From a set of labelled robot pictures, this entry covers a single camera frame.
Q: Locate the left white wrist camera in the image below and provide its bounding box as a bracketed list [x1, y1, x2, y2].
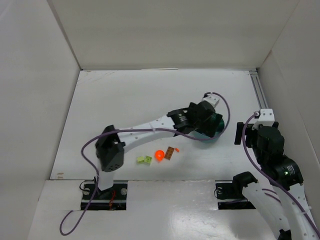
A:
[202, 92, 220, 108]

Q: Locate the pale green lego brick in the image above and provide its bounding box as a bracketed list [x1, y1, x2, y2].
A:
[136, 156, 145, 164]

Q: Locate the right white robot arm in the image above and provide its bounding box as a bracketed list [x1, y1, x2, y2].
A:
[232, 122, 320, 240]

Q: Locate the purple cable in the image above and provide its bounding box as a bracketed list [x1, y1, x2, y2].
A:
[241, 112, 320, 233]
[59, 91, 231, 236]

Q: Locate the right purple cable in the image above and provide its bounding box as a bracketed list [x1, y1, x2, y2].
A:
[241, 112, 320, 233]

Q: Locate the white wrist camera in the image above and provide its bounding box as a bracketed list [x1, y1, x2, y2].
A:
[202, 92, 220, 108]
[252, 108, 275, 130]

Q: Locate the teal round divided container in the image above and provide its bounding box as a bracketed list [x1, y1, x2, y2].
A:
[192, 116, 225, 144]

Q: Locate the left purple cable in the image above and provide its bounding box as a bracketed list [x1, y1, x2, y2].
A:
[59, 91, 231, 236]

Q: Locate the orange round lego dish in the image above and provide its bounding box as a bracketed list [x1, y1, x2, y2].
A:
[154, 149, 165, 162]

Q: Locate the aluminium rail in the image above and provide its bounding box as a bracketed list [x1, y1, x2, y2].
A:
[249, 70, 269, 109]

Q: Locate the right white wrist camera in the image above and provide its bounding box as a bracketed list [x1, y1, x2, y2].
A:
[252, 108, 275, 130]

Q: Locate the brown long lego plate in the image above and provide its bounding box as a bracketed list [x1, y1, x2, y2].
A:
[164, 146, 175, 160]

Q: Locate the green hollow lego brick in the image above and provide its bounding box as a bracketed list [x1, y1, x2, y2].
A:
[143, 155, 153, 165]

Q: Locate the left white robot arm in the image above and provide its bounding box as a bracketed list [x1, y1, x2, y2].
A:
[95, 97, 224, 191]

